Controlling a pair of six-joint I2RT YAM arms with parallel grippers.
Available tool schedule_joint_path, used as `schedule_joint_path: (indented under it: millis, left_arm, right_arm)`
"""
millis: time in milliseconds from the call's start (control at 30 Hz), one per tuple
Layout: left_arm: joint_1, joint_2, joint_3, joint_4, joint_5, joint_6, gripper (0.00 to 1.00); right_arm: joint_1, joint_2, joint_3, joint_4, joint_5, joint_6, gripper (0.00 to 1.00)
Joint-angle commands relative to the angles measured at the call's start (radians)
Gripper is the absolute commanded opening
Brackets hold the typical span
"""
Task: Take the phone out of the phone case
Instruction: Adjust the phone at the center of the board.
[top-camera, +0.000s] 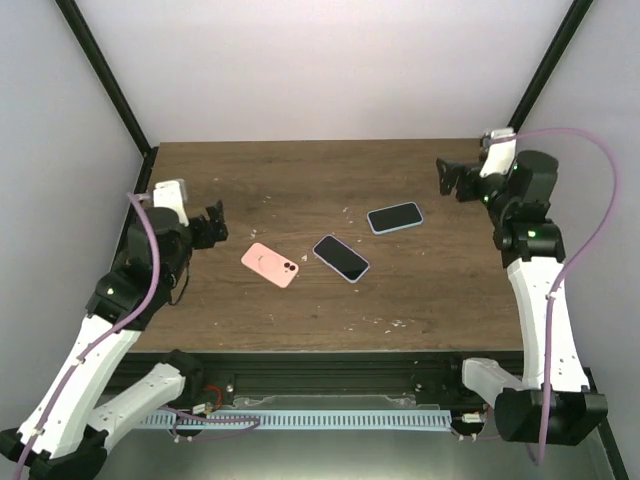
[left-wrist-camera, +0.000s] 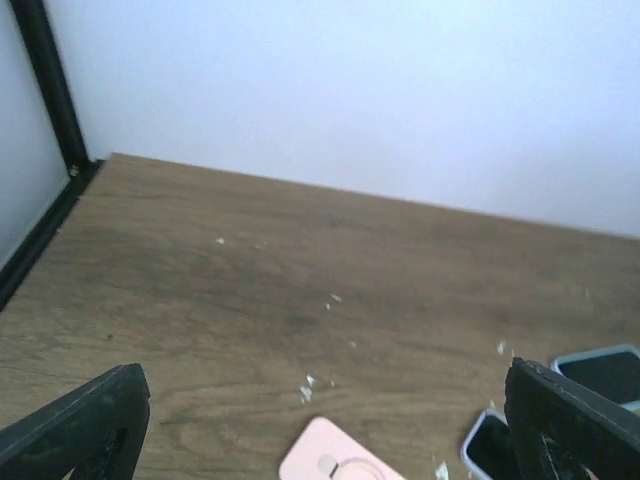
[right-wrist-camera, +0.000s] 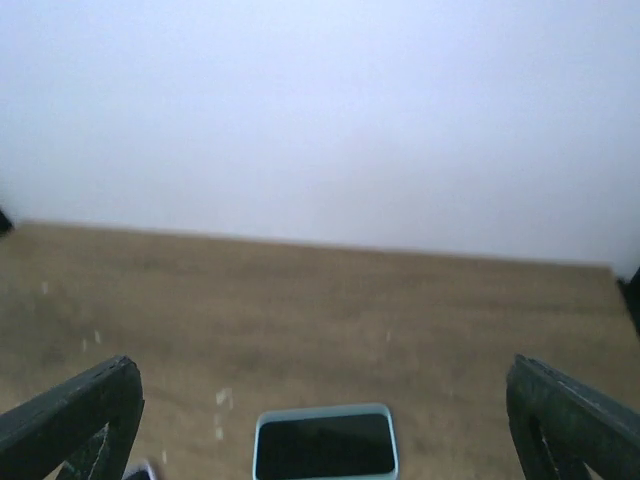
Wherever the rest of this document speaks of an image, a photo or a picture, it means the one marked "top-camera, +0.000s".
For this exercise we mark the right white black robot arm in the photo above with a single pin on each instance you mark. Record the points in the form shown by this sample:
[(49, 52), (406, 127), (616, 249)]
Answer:
[(553, 401)]

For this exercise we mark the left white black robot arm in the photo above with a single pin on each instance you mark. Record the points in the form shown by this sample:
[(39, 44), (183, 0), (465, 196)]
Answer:
[(69, 436)]

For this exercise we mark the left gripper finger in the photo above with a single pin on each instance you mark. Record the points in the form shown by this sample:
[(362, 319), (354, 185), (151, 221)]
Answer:
[(216, 212), (217, 231)]

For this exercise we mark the left black frame post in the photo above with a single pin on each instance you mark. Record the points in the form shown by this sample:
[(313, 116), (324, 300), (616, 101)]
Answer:
[(82, 32)]

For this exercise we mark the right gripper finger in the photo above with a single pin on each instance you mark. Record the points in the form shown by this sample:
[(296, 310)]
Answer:
[(447, 184), (448, 169)]

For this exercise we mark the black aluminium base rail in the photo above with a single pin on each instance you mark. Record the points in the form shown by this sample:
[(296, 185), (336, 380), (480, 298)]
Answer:
[(430, 377)]

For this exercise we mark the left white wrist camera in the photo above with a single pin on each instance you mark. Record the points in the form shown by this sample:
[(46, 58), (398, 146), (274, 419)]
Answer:
[(172, 194)]

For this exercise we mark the phone from purple case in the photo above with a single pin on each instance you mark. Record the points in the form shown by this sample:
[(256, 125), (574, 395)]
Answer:
[(341, 258)]

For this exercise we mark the pink phone case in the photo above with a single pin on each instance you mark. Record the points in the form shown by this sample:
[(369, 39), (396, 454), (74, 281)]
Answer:
[(270, 265)]

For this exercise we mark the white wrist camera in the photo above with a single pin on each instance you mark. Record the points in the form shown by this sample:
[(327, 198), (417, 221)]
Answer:
[(172, 194), (498, 151)]

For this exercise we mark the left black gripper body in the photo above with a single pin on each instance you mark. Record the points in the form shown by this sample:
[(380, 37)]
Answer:
[(202, 241)]

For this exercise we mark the right black frame post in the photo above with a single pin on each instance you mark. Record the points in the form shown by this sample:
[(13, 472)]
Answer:
[(561, 40)]

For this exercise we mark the black frame post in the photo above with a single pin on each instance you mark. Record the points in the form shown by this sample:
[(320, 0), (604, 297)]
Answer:
[(82, 32), (561, 40)]

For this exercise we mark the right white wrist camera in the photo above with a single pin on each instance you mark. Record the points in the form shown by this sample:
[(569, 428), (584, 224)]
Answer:
[(498, 151)]

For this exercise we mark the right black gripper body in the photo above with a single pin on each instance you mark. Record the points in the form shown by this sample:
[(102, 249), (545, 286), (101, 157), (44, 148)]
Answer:
[(466, 193)]

